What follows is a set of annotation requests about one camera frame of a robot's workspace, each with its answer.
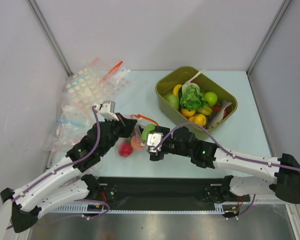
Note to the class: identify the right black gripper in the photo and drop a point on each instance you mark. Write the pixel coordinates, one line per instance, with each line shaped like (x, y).
(152, 154)

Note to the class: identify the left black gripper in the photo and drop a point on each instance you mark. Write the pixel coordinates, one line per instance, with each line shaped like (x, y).
(126, 125)

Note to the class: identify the red toy apple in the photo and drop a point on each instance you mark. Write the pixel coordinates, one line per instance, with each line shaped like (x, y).
(125, 149)

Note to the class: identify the green toy cucumber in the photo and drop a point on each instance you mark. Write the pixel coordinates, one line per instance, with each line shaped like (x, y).
(146, 131)

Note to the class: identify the toy peach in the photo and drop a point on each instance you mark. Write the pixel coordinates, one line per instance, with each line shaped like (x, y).
(137, 146)

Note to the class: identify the clear orange-zipper bag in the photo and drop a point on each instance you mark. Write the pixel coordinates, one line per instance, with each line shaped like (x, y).
(142, 122)

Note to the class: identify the olive green plastic bin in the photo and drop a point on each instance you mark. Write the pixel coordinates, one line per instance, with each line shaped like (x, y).
(180, 76)

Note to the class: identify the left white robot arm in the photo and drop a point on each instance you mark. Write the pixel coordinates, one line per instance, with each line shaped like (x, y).
(67, 181)

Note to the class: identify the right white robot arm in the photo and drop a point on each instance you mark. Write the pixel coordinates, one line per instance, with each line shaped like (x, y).
(279, 176)

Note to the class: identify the pile of spare zip bags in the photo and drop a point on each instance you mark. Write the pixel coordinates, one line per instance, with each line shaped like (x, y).
(98, 81)

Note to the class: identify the yellow toy pear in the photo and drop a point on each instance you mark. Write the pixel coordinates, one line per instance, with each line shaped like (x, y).
(188, 113)

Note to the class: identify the green toy bell pepper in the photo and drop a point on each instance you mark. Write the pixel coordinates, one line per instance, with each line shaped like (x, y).
(173, 101)

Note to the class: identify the yellow toy star fruit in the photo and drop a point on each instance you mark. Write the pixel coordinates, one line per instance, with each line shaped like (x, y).
(206, 110)

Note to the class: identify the green toy cabbage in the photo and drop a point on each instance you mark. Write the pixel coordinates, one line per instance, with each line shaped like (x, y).
(192, 98)

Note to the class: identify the grey toy fish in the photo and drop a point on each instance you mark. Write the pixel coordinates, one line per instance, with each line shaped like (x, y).
(216, 117)

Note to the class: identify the yellow toy banana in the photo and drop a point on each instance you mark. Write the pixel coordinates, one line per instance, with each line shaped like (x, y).
(177, 90)

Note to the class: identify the red toy chili pepper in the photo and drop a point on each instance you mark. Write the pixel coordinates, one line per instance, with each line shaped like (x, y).
(216, 108)

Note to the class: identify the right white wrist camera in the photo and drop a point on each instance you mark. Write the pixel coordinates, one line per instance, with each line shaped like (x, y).
(153, 142)

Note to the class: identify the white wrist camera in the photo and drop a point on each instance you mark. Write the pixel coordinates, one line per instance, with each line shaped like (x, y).
(153, 142)
(107, 110)

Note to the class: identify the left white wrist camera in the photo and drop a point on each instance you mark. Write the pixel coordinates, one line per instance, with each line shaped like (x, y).
(107, 110)

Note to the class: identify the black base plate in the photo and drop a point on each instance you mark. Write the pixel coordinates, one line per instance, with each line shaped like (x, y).
(206, 190)

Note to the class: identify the white cable duct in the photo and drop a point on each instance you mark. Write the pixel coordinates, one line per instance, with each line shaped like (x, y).
(139, 206)

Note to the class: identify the aluminium frame rail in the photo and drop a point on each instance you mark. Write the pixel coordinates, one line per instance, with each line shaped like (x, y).
(268, 200)

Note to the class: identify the left aluminium corner post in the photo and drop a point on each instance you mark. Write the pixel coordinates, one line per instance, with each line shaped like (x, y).
(44, 25)

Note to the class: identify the aluminium corner post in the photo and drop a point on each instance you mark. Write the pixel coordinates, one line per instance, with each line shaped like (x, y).
(44, 25)
(269, 34)

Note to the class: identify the right aluminium corner post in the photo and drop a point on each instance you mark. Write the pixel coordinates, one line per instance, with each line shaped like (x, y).
(269, 34)

